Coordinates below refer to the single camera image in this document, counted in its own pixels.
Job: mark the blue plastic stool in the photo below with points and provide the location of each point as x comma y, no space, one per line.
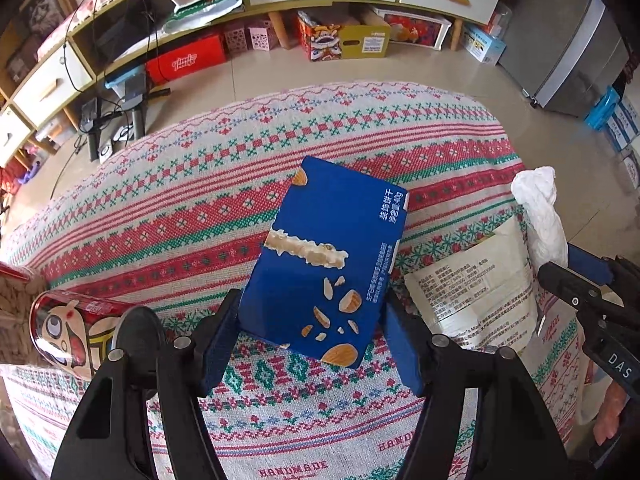
602,107

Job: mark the clear bin with red contents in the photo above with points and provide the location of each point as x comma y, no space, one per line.
412,27

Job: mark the blue and white box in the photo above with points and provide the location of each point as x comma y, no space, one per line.
482,44

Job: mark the black set-top box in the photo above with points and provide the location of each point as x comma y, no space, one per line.
122,32

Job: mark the grey refrigerator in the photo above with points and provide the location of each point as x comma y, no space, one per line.
560,50

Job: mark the white tissue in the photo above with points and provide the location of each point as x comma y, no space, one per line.
540,210

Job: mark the glass jar of biscuits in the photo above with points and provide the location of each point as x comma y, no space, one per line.
15,310

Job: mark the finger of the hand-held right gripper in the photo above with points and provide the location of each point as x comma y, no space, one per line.
592,267
570,287

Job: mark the red cartoon drink can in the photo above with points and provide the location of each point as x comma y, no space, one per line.
65,330

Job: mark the black metal stand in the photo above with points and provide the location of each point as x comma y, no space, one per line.
135,110

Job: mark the cartoon printed cardboard box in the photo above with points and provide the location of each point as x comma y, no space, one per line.
340,37

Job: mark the framed picture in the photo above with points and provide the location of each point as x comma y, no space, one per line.
42,10

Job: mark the white printed pouch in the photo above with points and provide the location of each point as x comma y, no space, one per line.
465,285

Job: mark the pink cut-out box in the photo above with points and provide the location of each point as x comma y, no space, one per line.
262,35

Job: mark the red cardboard box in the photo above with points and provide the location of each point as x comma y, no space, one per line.
185,60

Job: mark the white wooden TV cabinet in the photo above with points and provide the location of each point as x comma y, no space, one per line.
320,7

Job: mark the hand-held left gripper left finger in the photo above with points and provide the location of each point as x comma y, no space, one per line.
220,345

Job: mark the white and blue carton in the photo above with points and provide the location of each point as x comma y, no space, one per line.
625,122

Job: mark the patterned woven tablecloth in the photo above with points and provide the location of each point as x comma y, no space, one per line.
200,210

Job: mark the blue biscuit box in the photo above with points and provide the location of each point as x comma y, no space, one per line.
325,240

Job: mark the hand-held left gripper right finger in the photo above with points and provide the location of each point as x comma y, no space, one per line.
405,350

